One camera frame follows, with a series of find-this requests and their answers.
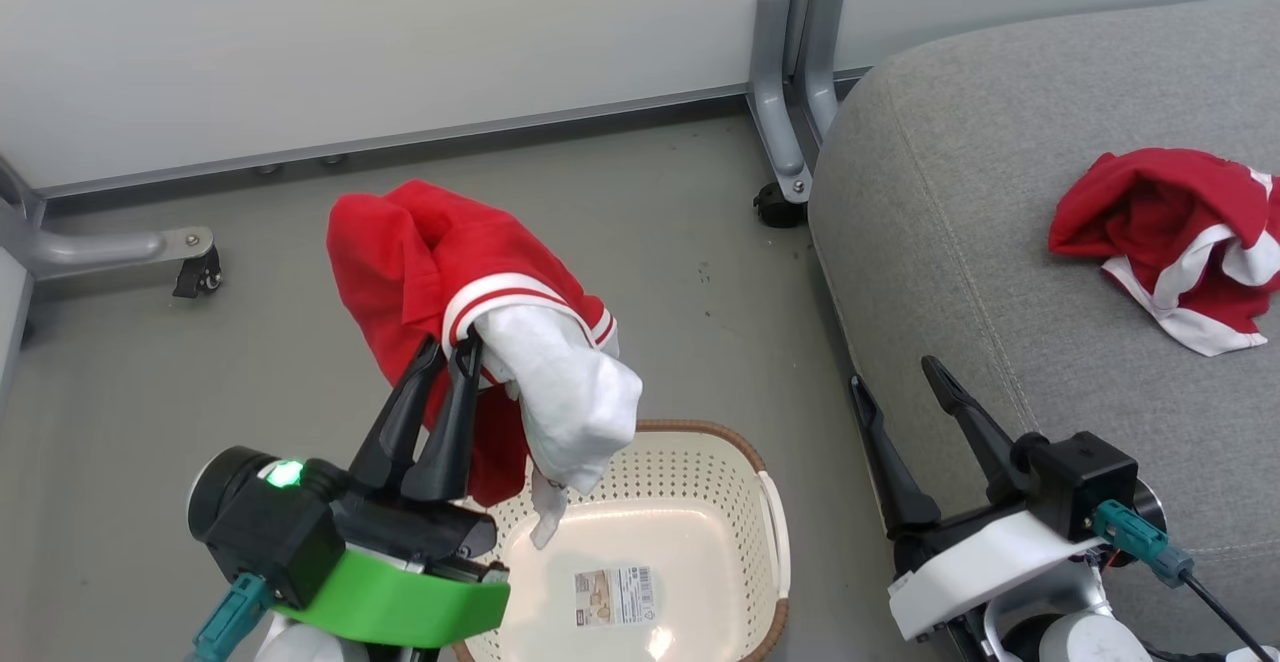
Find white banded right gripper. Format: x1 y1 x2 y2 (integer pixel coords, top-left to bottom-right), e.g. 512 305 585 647
850 355 1098 642

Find grey double partition foot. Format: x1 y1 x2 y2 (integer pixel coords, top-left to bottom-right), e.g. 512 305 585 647
747 0 848 206

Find white basket with brown rim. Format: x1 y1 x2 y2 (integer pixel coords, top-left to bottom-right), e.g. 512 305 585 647
451 418 792 662

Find teal left camera cable plug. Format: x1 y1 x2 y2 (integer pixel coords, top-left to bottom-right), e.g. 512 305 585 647
189 572 274 662

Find grey partition foot with plate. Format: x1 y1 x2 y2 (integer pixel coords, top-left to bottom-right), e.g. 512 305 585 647
0 155 215 284

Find red and white jacket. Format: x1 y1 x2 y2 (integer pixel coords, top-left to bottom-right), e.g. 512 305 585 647
325 178 645 551

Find grey fabric sofa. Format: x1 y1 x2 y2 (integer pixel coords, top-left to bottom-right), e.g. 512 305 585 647
807 0 1280 662

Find grey partition base rail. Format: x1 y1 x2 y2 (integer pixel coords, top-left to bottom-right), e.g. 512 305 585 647
34 80 763 205

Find teal camera cable plug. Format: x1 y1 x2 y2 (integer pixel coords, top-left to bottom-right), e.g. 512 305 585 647
189 572 274 662
1092 499 1197 589

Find red shorts with white trim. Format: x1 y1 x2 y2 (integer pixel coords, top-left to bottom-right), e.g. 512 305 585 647
1047 147 1280 359

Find paper label sticker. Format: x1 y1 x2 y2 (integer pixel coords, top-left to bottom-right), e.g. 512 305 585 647
572 564 659 630

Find black caster wheel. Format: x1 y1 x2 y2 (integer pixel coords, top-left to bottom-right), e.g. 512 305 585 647
752 181 808 230
171 244 224 301

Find black right camera cable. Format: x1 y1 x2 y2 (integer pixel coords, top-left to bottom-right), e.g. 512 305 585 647
1180 570 1273 662

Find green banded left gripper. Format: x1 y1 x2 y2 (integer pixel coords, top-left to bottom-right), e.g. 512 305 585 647
272 333 512 650

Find teal right camera cable plug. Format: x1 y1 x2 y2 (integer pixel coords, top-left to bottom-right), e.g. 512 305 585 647
1092 499 1197 589

